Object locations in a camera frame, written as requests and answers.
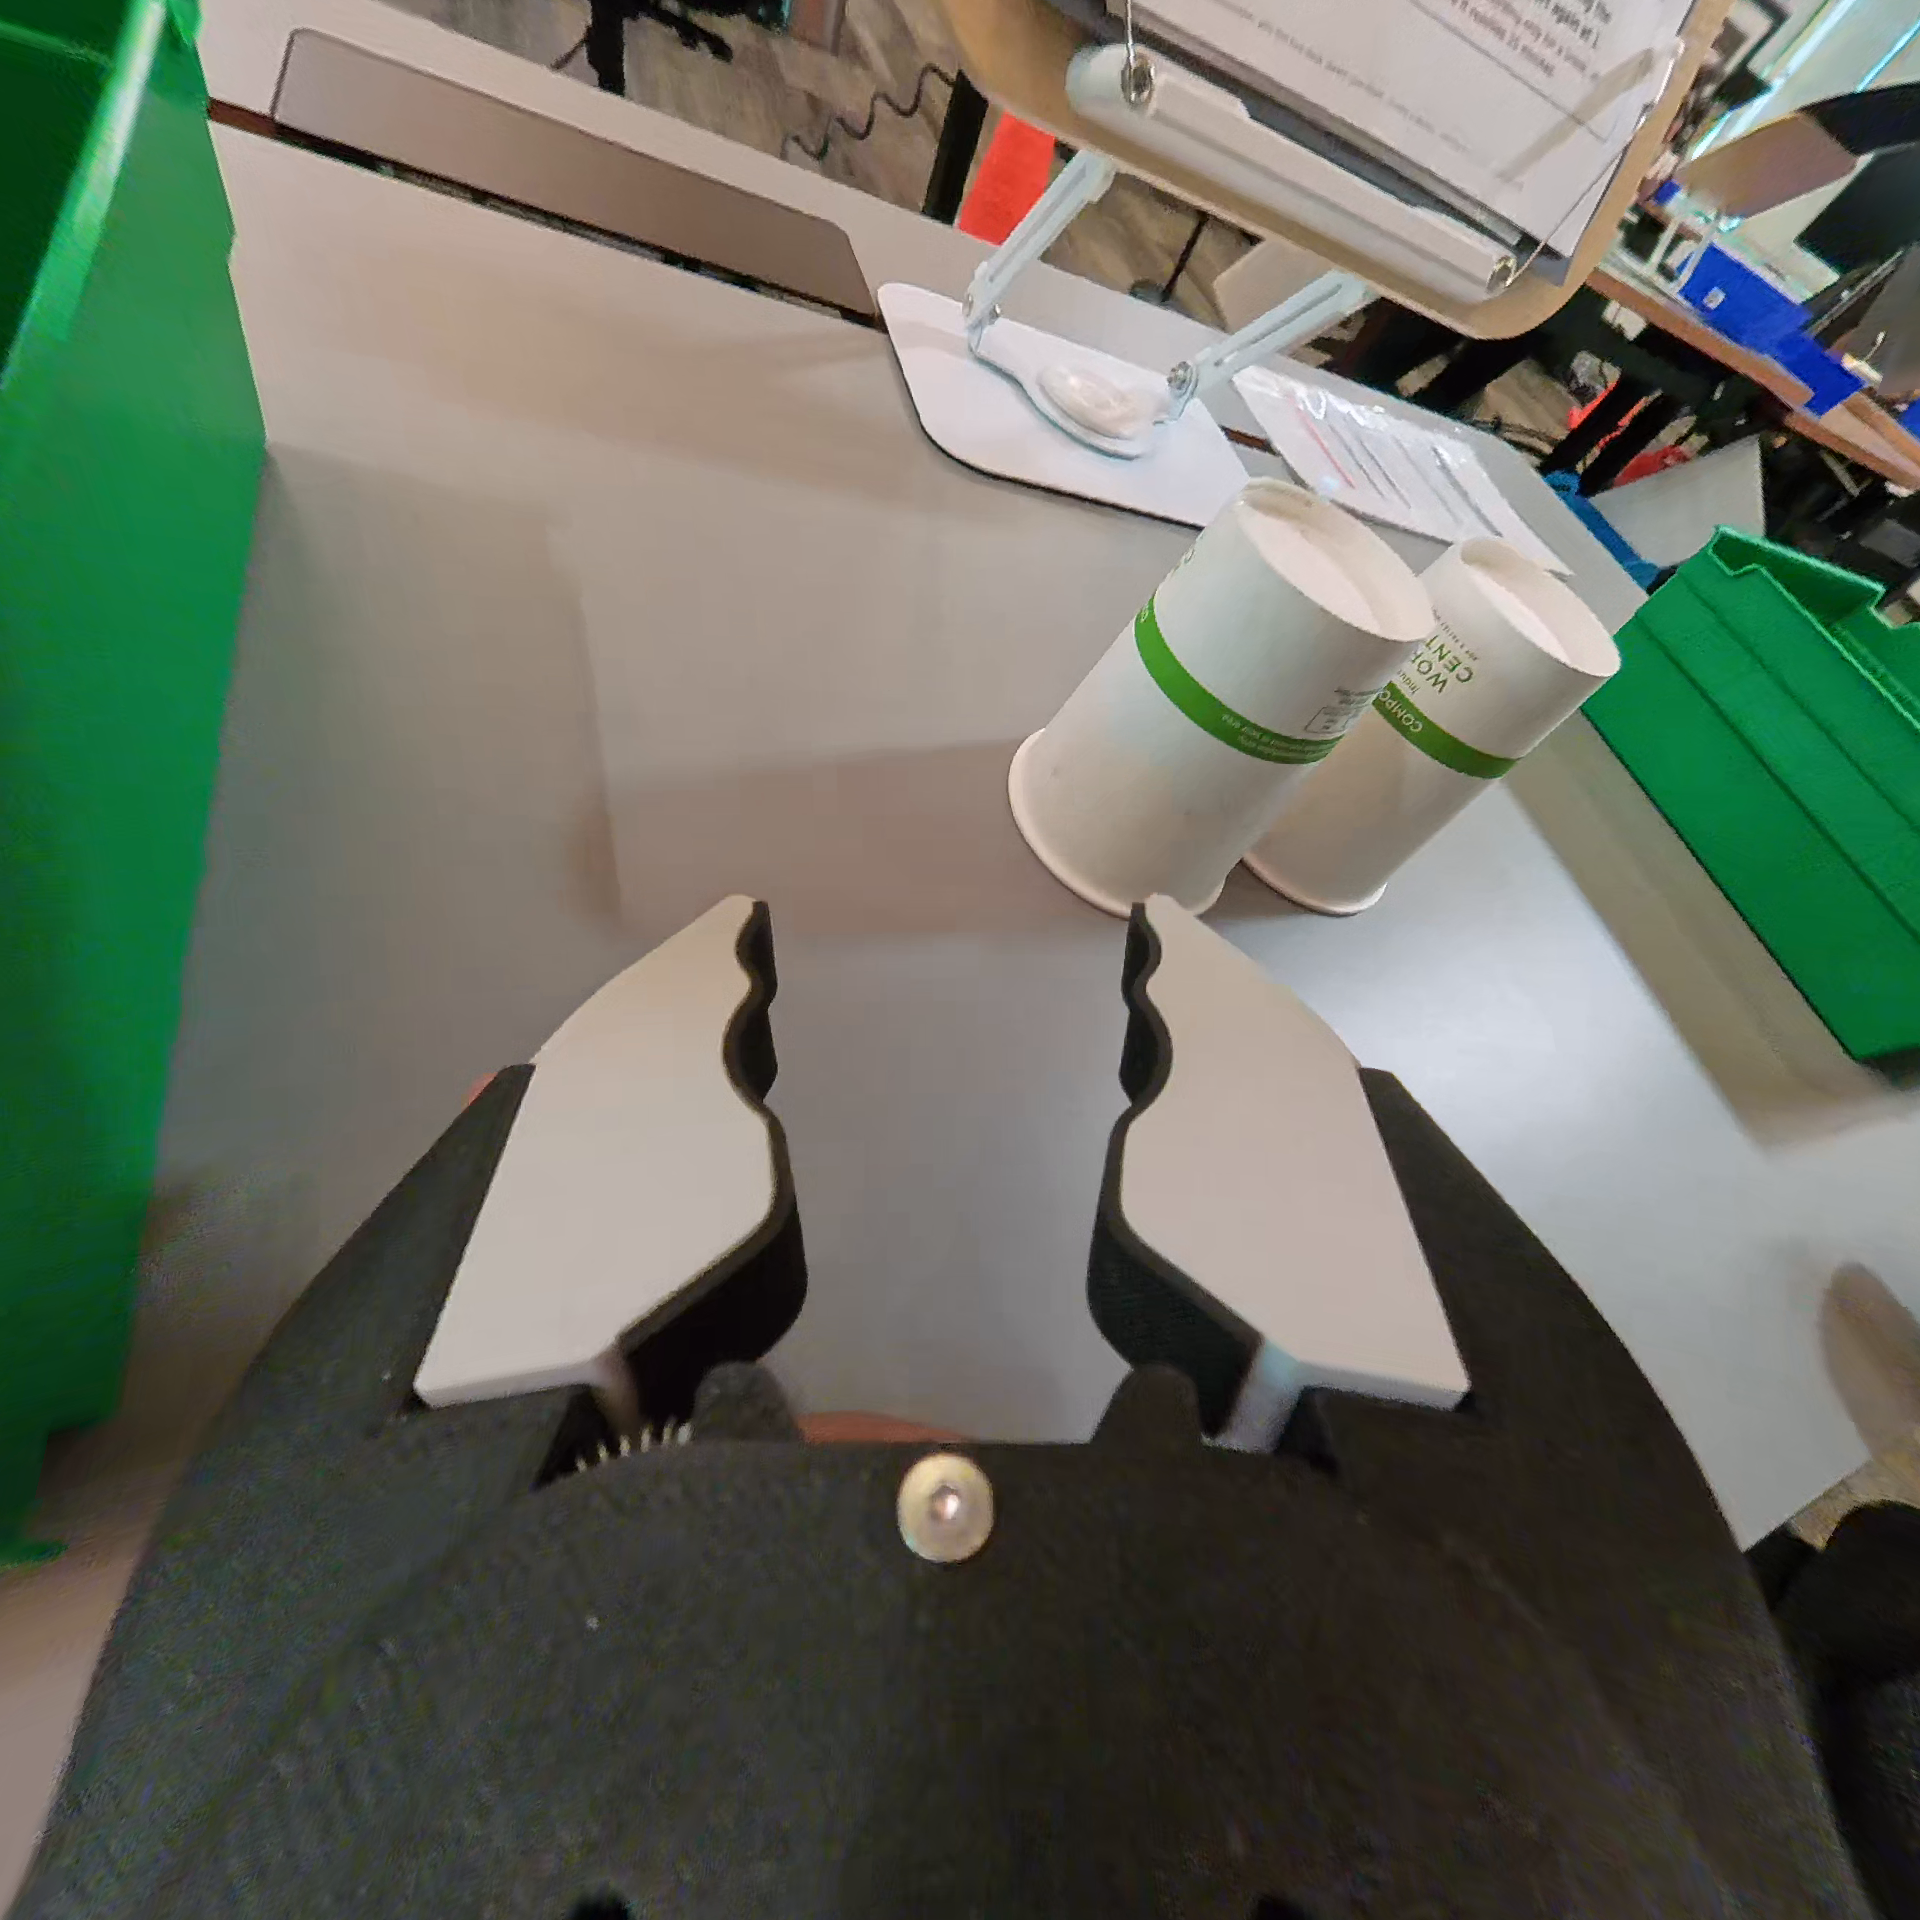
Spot printed paper sheets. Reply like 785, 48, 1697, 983
1125, 0, 1696, 255

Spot green plastic bin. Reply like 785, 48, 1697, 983
0, 0, 269, 1568
1581, 525, 1920, 1068

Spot clear sleeve with paper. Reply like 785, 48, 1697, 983
1237, 368, 1568, 578

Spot blue plastic crate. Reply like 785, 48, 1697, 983
1656, 223, 1869, 419
1545, 468, 1659, 594

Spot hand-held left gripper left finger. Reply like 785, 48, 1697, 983
409, 896, 808, 1439

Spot red plastic object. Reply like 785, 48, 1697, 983
957, 111, 1058, 244

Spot black table leg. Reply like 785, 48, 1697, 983
920, 67, 992, 226

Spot dented white paper cup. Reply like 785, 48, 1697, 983
1008, 479, 1438, 922

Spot grey desk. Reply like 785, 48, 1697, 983
0, 119, 1920, 1920

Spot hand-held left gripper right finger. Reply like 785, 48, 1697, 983
1086, 896, 1471, 1456

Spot grey desk cable flap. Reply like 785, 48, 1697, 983
269, 30, 880, 317

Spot person's black clothing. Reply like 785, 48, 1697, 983
1745, 1499, 1920, 1920

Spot white folding stand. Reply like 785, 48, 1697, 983
877, 40, 1519, 531

